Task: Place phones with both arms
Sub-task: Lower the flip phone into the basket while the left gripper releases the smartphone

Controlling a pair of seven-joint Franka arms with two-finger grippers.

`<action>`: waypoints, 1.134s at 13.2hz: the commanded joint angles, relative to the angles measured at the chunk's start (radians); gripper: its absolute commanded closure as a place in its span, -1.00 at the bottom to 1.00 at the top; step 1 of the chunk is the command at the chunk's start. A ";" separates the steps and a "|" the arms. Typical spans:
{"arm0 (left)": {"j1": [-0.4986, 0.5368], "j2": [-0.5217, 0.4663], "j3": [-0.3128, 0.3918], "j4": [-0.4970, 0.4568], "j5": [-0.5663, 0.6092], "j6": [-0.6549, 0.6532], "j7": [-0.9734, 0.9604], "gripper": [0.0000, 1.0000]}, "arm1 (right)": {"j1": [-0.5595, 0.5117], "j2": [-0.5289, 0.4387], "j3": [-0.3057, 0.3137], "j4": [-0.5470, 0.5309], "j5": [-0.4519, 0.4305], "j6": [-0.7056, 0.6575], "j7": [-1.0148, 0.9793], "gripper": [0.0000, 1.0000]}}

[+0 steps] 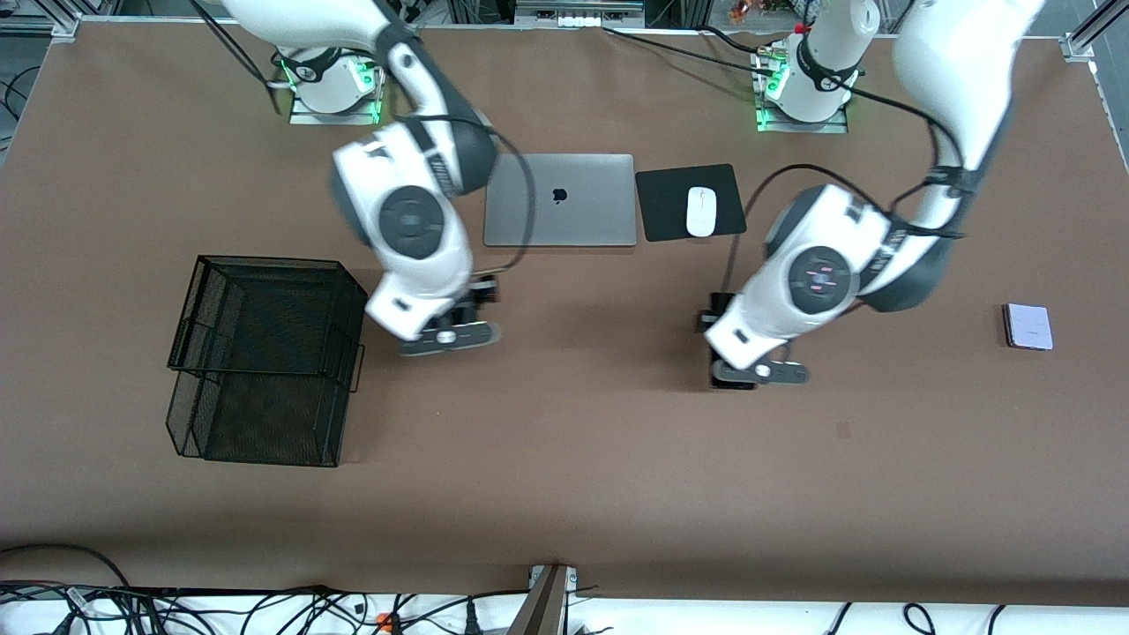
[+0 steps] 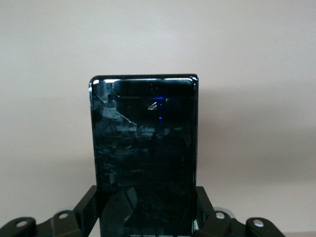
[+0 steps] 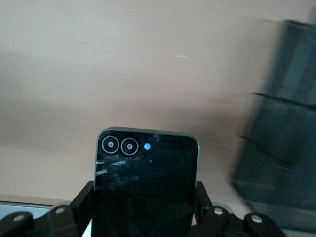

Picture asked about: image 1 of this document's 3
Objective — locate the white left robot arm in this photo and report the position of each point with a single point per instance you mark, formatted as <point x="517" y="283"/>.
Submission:
<point x="820" y="278"/>

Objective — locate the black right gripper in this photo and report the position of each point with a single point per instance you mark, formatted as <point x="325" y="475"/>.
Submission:
<point x="477" y="295"/>

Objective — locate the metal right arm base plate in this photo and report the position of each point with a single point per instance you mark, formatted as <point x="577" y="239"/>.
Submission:
<point x="309" y="117"/>

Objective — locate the large black smartphone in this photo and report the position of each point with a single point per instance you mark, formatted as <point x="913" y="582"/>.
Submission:
<point x="732" y="379"/>

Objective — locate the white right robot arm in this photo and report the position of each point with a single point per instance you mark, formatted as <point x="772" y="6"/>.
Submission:
<point x="410" y="220"/>

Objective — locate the black mouse pad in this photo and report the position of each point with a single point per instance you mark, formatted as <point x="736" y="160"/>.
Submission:
<point x="661" y="203"/>

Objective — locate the aluminium corner bracket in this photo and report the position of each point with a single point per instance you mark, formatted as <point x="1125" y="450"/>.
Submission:
<point x="1078" y="46"/>
<point x="67" y="26"/>

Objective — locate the lavender flip phone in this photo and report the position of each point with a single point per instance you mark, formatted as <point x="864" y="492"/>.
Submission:
<point x="1029" y="326"/>

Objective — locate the white power strip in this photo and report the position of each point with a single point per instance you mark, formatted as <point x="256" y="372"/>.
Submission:
<point x="578" y="19"/>

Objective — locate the black two-tier mesh rack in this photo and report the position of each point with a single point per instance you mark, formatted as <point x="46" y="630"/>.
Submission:
<point x="220" y="423"/>

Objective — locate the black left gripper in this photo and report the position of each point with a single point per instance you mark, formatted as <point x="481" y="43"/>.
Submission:
<point x="719" y="310"/>

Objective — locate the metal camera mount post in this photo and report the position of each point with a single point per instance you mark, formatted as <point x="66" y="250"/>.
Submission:
<point x="542" y="608"/>

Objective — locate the white computer mouse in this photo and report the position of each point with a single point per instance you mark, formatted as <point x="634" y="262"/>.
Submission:
<point x="701" y="212"/>

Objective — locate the silver closed laptop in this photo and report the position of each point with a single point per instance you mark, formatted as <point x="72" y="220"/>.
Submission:
<point x="582" y="212"/>

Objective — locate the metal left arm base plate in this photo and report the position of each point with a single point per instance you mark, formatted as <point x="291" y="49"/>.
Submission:
<point x="829" y="127"/>

